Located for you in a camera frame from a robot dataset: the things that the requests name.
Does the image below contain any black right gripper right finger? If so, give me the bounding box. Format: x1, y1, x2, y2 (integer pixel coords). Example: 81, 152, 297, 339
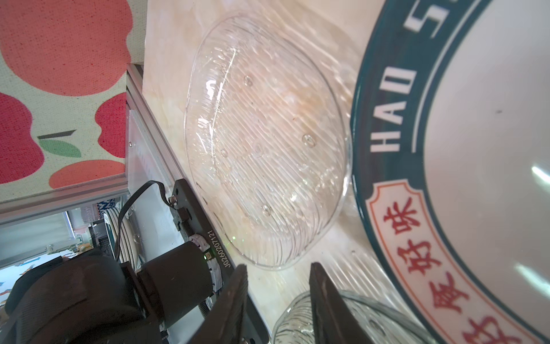
309, 262, 372, 343

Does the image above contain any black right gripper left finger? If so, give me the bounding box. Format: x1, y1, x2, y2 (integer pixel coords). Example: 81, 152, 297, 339
189, 265, 249, 344

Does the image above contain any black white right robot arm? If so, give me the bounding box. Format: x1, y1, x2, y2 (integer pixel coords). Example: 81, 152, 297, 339
1, 242, 375, 343

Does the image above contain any clear glass plate small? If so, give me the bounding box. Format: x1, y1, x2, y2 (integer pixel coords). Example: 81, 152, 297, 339
271, 290, 436, 343

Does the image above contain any large green rimmed plate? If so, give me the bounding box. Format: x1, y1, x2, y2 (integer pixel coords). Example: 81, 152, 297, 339
351, 1, 549, 343

